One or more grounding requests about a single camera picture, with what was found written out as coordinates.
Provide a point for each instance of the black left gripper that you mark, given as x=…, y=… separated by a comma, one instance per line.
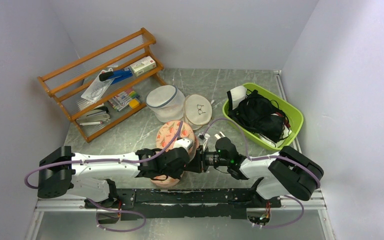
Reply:
x=177, y=174

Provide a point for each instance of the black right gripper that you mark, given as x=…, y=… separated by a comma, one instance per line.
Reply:
x=199, y=165

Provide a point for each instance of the pink floral mesh laundry bag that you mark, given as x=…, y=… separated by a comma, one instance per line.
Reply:
x=164, y=135

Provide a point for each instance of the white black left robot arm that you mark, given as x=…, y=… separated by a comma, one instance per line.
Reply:
x=90, y=176

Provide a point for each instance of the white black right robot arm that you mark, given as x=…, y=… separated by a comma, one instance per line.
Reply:
x=286, y=172

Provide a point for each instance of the beige mesh bag with glasses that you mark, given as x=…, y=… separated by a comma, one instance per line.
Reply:
x=198, y=111

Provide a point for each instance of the white blue-rimmed mesh bag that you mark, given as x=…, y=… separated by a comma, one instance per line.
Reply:
x=167, y=103

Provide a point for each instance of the black clothes pile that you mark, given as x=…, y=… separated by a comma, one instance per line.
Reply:
x=261, y=117

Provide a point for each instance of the white garment in basket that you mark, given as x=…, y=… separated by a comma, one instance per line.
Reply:
x=238, y=94

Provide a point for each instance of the marker pen pack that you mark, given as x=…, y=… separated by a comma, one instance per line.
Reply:
x=121, y=100

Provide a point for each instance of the white pen on shelf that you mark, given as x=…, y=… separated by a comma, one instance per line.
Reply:
x=92, y=123

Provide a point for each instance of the grey stapler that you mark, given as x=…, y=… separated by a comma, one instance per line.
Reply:
x=98, y=114

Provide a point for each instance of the white red-marked box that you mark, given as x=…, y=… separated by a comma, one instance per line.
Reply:
x=142, y=66

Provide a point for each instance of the blue black stapler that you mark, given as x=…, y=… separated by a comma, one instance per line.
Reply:
x=116, y=76

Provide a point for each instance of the orange wooden shelf rack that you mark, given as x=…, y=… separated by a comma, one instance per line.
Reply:
x=66, y=84

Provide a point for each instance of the clear plastic packet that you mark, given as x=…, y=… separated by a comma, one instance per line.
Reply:
x=97, y=88

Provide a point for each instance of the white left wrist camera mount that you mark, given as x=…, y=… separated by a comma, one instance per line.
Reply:
x=184, y=143

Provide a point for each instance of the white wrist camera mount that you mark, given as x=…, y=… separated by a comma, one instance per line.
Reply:
x=184, y=143
x=205, y=137

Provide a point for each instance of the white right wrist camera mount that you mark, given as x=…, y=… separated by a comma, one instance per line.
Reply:
x=205, y=137

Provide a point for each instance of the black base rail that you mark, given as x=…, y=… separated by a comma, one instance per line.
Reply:
x=191, y=203

